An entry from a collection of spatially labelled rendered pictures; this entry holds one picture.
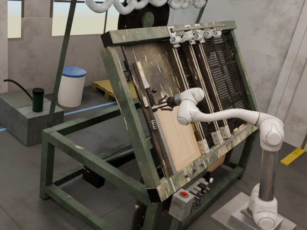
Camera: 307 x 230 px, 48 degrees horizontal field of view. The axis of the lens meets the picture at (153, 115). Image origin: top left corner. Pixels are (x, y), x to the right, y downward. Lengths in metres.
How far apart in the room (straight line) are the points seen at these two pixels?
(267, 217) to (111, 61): 1.53
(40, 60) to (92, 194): 2.75
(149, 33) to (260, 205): 1.56
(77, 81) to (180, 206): 3.49
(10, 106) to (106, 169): 2.24
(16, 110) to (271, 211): 3.35
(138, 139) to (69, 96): 3.25
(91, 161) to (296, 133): 3.98
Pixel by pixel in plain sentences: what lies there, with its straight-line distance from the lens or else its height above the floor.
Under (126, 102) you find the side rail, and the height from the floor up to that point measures 1.44.
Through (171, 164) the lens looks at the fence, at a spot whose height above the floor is 0.97.
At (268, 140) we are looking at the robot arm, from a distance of 2.25.
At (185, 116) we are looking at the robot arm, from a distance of 2.25.
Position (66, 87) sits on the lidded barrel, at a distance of 5.66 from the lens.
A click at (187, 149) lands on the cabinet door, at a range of 3.06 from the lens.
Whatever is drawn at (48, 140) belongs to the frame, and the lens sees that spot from 3.42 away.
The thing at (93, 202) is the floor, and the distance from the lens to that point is 3.84.
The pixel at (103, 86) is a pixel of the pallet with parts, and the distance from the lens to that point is 6.39.
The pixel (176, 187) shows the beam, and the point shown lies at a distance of 2.82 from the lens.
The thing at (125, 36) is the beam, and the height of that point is 1.87.
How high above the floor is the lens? 2.46
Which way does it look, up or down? 24 degrees down
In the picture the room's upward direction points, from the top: 11 degrees clockwise
